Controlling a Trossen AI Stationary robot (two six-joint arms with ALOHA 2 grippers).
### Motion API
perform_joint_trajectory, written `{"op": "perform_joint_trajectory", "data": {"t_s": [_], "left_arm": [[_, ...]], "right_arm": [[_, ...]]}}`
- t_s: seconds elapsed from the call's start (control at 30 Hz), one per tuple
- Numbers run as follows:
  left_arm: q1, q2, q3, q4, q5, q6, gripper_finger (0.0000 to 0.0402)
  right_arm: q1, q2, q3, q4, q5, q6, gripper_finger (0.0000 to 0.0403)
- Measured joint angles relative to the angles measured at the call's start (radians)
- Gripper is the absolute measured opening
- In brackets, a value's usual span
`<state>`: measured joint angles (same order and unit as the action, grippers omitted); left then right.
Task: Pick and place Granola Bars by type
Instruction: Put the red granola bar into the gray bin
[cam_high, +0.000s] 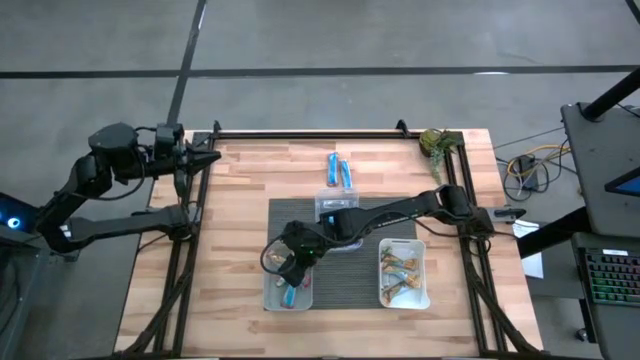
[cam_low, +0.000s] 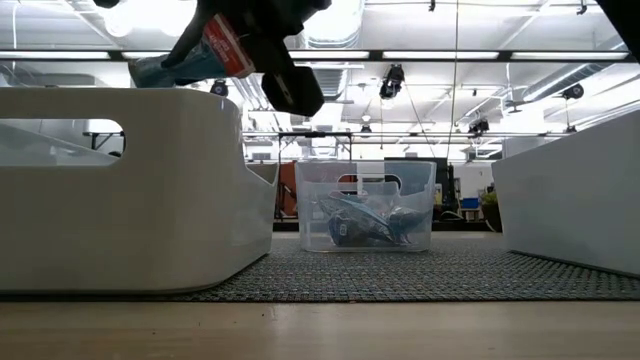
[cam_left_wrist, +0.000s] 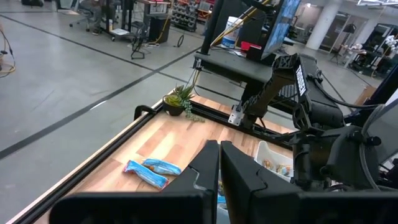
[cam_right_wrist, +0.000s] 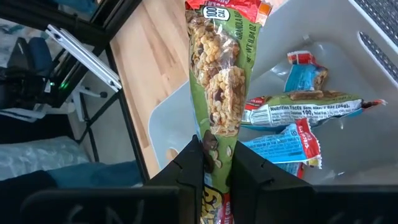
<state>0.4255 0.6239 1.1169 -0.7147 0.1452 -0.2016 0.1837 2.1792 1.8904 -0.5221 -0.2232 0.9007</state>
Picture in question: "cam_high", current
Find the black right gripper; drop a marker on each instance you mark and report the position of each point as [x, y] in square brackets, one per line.
[305, 240]

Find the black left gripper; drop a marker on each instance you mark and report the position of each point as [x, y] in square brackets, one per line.
[170, 150]

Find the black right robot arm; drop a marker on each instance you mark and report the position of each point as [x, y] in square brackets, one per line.
[400, 212]

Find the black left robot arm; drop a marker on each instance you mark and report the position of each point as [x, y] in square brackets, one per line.
[105, 160]

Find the green and orange granola bar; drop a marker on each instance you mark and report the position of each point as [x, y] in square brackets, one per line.
[400, 261]
[411, 281]

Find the clear plastic bin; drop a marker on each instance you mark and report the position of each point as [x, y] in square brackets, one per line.
[337, 200]

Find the dark woven placemat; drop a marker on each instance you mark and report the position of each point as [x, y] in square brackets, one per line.
[345, 280]

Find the frosted translucent plastic bin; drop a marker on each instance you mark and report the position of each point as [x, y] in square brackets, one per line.
[275, 297]

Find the white plastic bin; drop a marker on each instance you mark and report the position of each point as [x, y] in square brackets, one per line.
[417, 295]

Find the potted succulent plant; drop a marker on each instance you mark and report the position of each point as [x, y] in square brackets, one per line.
[434, 141]

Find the computer with blue light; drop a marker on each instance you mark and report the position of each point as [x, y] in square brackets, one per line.
[15, 220]

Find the grey equipment cart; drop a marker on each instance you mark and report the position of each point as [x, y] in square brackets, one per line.
[20, 260]

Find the white paper sheet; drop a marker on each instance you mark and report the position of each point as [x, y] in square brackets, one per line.
[532, 265]

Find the black power brick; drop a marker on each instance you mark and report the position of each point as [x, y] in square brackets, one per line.
[528, 172]

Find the black diagonal strut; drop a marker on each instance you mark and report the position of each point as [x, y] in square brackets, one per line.
[550, 235]

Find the grey workstation desk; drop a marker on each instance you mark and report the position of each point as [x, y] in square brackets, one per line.
[595, 165]

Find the backlit computer keyboard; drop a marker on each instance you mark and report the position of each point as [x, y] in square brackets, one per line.
[615, 277]

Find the dark keyboard desk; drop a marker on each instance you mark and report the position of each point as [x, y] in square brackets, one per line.
[615, 330]

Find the tablet with blue screen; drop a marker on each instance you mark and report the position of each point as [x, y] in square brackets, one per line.
[630, 186]

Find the black round pole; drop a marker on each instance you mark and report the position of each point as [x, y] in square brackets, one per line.
[612, 95]

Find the black aluminium table frame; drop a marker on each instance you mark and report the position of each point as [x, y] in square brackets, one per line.
[300, 134]

